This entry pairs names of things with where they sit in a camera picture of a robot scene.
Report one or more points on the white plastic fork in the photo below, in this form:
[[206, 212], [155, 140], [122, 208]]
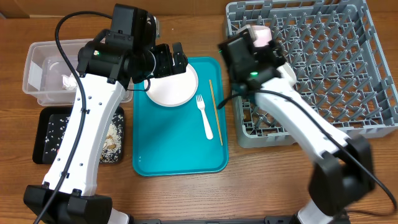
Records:
[[201, 107]]

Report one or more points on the pink bowl with food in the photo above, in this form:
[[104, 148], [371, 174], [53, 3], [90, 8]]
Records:
[[263, 34]]

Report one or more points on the grey plastic dish rack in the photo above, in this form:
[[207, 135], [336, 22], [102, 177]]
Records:
[[336, 55]]

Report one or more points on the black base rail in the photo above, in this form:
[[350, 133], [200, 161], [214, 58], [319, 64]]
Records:
[[266, 220]]

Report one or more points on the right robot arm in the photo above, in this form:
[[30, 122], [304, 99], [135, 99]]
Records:
[[342, 166]]

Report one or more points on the black plastic tray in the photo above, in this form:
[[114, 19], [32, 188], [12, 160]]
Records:
[[42, 126]]

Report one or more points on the white napkin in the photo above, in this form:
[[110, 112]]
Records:
[[69, 82]]

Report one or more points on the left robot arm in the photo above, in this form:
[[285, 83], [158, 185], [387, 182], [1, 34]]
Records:
[[123, 54]]

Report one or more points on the white round plate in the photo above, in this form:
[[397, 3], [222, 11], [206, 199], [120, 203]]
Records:
[[173, 90]]

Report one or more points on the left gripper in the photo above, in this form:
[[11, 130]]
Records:
[[170, 66]]

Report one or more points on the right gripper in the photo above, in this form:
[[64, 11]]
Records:
[[276, 54]]

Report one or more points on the teal plastic tray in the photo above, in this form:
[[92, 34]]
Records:
[[171, 140]]

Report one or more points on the wooden chopstick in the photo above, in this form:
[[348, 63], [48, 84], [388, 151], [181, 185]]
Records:
[[216, 112]]

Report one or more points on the white bowl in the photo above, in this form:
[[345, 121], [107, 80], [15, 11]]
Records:
[[288, 73]]

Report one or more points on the rice and nuts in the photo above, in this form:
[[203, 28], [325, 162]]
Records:
[[113, 143]]

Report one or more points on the clear plastic bin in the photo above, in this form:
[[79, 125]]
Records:
[[44, 67]]

